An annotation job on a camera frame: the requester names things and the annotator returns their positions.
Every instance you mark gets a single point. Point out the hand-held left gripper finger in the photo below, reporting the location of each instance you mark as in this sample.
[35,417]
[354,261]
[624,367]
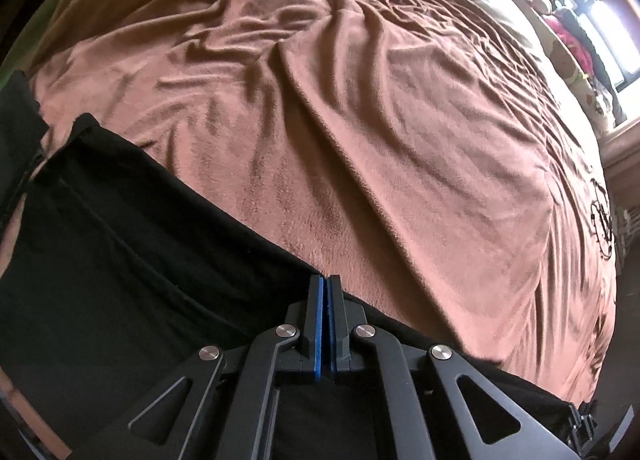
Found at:
[318,330]
[331,330]

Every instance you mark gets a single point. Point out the black pants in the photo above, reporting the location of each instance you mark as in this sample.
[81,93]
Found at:
[125,265]
[17,140]

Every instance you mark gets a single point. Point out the brown blanket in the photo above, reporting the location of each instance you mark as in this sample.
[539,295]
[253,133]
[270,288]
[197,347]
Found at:
[350,115]

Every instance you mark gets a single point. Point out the pink curtain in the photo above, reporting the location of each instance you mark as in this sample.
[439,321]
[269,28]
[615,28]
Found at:
[625,150]

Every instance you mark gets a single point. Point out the pink cloth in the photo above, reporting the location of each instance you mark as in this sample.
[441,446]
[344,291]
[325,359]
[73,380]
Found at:
[582,52]

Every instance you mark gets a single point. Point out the black clothing pile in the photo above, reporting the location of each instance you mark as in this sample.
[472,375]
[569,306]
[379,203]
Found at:
[587,32]

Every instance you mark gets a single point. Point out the window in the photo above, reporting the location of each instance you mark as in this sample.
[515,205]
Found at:
[600,0]

